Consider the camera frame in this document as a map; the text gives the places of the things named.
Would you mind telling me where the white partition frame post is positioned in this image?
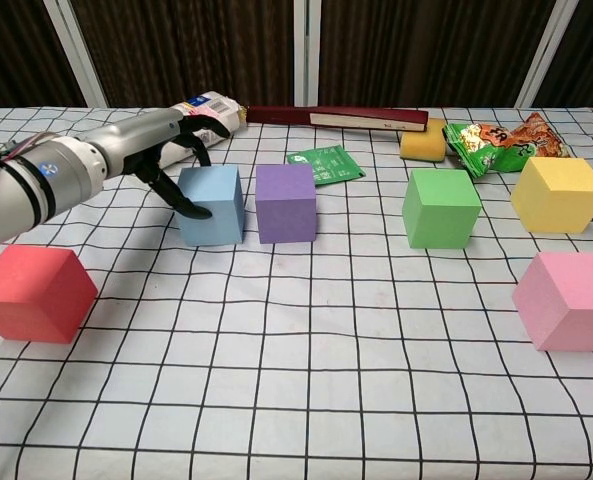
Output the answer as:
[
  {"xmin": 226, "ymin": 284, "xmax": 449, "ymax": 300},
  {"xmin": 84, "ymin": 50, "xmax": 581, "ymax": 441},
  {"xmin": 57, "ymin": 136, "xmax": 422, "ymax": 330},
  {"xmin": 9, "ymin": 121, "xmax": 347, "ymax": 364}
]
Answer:
[
  {"xmin": 514, "ymin": 0, "xmax": 593, "ymax": 109},
  {"xmin": 292, "ymin": 0, "xmax": 323, "ymax": 107},
  {"xmin": 43, "ymin": 0, "xmax": 110, "ymax": 109}
]

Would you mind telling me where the yellow foam cube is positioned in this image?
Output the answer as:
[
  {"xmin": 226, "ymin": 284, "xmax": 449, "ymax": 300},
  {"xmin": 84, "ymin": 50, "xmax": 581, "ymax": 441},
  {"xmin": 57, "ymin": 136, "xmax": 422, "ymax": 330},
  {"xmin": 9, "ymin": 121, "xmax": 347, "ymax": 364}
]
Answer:
[{"xmin": 510, "ymin": 156, "xmax": 593, "ymax": 235}]

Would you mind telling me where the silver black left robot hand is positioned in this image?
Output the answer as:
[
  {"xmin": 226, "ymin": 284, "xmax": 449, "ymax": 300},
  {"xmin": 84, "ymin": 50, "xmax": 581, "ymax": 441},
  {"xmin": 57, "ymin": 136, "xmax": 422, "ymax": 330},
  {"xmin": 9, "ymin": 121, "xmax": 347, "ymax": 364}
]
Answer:
[{"xmin": 89, "ymin": 108, "xmax": 230, "ymax": 220}]

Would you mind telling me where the green tea sachet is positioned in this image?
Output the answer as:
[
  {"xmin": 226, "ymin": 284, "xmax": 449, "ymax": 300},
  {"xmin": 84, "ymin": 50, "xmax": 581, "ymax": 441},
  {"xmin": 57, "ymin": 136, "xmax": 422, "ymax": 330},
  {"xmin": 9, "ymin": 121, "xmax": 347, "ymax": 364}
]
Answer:
[{"xmin": 286, "ymin": 144, "xmax": 367, "ymax": 187}]

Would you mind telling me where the red foam cube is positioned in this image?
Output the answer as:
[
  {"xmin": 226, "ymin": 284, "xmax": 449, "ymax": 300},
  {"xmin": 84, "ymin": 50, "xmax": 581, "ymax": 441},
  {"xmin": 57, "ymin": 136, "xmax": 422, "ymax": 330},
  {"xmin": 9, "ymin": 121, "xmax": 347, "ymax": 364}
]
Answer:
[{"xmin": 0, "ymin": 243, "xmax": 99, "ymax": 345}]

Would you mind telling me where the pink foam cube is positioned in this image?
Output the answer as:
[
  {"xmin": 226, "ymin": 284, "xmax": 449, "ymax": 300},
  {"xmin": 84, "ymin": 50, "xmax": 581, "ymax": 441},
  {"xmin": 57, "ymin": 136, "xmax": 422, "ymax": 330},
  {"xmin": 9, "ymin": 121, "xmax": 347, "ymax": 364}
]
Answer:
[{"xmin": 511, "ymin": 251, "xmax": 593, "ymax": 353}]

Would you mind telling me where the dark red book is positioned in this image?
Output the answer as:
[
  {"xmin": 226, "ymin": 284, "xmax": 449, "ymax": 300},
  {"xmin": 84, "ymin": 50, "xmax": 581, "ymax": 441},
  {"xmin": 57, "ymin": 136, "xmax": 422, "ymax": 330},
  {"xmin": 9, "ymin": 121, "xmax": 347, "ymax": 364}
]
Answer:
[{"xmin": 246, "ymin": 105, "xmax": 430, "ymax": 134}]

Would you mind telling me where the white printed snack pack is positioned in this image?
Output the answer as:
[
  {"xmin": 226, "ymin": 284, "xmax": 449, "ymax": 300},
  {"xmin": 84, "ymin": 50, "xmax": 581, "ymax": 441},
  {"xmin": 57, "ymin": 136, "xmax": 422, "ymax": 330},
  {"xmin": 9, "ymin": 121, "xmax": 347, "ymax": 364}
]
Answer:
[{"xmin": 155, "ymin": 90, "xmax": 248, "ymax": 169}]

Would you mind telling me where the yellow sponge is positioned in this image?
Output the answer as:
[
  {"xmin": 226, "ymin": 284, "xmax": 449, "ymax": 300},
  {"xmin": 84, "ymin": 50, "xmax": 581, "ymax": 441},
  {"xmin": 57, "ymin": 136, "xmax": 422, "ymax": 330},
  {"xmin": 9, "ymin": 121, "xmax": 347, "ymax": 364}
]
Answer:
[{"xmin": 399, "ymin": 118, "xmax": 448, "ymax": 163}]

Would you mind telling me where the white black grid tablecloth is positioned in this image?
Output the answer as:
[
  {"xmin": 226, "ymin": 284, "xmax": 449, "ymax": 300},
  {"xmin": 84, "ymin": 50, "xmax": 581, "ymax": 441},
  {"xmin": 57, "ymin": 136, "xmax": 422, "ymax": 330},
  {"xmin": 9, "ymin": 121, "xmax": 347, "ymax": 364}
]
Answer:
[{"xmin": 0, "ymin": 105, "xmax": 593, "ymax": 480}]

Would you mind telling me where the purple foam cube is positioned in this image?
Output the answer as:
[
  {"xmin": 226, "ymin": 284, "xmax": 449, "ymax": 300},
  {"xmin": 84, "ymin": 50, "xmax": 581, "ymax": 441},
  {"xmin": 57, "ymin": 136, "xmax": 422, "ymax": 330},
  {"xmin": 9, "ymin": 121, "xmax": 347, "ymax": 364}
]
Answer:
[{"xmin": 254, "ymin": 163, "xmax": 318, "ymax": 245}]

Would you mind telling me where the green orange snack bag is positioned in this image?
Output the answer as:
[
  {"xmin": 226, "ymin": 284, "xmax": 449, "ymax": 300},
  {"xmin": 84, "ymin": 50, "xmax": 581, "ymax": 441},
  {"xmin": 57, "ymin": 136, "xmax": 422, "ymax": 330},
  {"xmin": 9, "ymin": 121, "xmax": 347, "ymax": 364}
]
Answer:
[{"xmin": 442, "ymin": 111, "xmax": 573, "ymax": 182}]

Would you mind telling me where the light blue foam cube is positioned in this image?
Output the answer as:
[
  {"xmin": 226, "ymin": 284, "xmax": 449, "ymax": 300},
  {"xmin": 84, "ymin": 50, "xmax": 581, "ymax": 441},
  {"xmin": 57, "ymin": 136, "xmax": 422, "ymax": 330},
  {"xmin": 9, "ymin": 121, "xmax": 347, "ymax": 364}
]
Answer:
[{"xmin": 178, "ymin": 164, "xmax": 245, "ymax": 247}]

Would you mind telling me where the green foam cube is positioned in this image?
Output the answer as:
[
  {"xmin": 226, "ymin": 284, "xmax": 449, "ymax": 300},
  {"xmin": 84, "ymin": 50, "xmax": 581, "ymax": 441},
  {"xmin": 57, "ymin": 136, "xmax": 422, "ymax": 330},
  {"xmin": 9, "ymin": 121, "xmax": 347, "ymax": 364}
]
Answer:
[{"xmin": 402, "ymin": 168, "xmax": 482, "ymax": 250}]

